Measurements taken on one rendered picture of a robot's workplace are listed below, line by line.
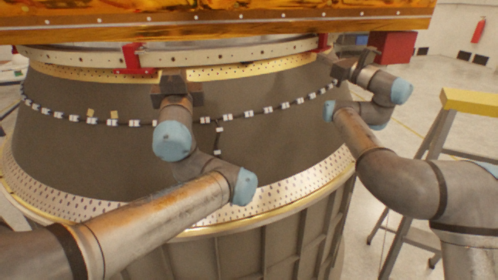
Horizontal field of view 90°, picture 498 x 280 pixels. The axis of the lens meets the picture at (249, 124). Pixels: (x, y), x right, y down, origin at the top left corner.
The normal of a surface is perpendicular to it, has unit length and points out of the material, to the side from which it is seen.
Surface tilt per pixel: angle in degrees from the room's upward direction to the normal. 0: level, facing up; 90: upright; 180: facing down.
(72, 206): 43
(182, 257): 90
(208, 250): 90
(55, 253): 39
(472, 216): 53
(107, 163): 62
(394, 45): 90
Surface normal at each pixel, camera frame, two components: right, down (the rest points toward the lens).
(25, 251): 0.42, -0.84
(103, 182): -0.14, 0.00
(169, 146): 0.15, 0.62
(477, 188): -0.05, -0.33
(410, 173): -0.39, -0.60
